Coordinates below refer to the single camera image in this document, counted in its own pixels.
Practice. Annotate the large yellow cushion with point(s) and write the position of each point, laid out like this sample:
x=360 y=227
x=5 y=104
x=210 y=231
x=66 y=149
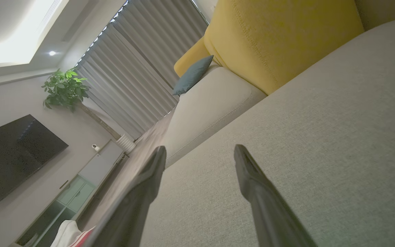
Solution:
x=279 y=41

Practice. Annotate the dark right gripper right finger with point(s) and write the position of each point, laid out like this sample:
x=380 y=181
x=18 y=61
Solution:
x=269 y=212

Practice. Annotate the white ribbed plant pot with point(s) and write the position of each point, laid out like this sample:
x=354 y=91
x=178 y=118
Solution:
x=126 y=143

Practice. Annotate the small white security camera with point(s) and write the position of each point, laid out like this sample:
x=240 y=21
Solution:
x=95 y=147

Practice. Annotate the green potted tree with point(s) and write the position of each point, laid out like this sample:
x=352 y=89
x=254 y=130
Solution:
x=63 y=89

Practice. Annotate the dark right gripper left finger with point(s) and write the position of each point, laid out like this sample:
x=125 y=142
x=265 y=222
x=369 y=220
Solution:
x=139 y=206

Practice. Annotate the black flat-screen television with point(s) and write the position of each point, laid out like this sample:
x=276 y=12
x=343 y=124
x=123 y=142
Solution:
x=12 y=157

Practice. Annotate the grey fabric sofa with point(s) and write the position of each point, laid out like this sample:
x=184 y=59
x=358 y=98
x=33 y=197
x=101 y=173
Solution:
x=321 y=137

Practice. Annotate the blue-grey throw pillow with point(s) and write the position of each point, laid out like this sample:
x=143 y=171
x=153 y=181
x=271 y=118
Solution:
x=192 y=75

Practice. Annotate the red jersey with white sleeve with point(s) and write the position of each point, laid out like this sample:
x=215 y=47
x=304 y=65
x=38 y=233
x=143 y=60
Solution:
x=69 y=235

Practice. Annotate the white glass-door TV cabinet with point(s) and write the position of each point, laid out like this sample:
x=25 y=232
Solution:
x=98 y=164

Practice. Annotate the grey pleated curtain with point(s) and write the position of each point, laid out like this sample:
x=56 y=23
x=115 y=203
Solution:
x=139 y=68

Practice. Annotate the small yellow cushion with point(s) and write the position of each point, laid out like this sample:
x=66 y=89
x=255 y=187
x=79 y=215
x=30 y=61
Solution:
x=190 y=58

